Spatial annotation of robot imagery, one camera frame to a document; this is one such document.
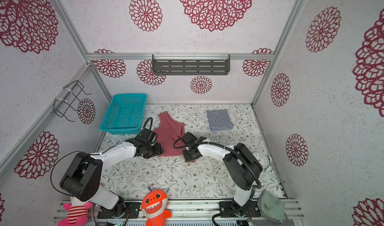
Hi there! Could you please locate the blue white striped tank top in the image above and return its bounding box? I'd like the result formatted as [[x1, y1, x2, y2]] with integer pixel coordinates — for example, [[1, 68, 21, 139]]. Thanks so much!
[[207, 109, 234, 131]]

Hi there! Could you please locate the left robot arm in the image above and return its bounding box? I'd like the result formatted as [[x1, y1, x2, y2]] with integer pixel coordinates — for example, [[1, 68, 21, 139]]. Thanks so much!
[[60, 129, 163, 218]]

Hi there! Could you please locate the white pink plush doll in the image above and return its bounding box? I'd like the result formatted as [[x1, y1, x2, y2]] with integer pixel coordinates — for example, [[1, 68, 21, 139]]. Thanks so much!
[[58, 197, 94, 226]]

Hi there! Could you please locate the black wire wall rack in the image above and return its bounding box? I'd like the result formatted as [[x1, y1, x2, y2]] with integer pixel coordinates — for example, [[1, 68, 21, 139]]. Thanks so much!
[[52, 80, 91, 122]]

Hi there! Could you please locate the green cloth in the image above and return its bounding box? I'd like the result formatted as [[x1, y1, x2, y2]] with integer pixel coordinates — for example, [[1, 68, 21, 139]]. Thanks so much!
[[257, 190, 286, 225]]

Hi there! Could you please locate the red monster plush toy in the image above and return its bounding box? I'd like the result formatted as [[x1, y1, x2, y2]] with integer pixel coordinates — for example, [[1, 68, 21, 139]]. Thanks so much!
[[141, 186, 172, 226]]

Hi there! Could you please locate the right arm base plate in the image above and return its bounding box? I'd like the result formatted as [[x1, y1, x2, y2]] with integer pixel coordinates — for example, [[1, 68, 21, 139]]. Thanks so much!
[[219, 201, 261, 218]]

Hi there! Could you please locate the maroon tank top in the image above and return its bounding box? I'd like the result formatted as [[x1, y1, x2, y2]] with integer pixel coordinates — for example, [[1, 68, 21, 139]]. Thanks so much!
[[155, 111, 185, 157]]

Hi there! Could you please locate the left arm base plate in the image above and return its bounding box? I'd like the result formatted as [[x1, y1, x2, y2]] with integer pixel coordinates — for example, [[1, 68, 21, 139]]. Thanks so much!
[[97, 201, 141, 219]]

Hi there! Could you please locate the grey wall shelf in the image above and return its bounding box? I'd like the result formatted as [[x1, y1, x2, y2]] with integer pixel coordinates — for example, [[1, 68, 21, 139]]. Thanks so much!
[[152, 54, 231, 76]]

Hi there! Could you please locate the teal plastic basket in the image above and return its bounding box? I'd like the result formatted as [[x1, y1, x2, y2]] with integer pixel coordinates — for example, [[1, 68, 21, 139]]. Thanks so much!
[[100, 93, 147, 135]]

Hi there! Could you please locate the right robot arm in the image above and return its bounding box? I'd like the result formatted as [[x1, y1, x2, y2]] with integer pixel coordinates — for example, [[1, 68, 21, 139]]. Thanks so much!
[[173, 132, 263, 210]]

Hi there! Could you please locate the white alarm clock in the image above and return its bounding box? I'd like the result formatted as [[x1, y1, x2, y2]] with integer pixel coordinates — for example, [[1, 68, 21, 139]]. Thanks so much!
[[254, 152, 272, 173]]

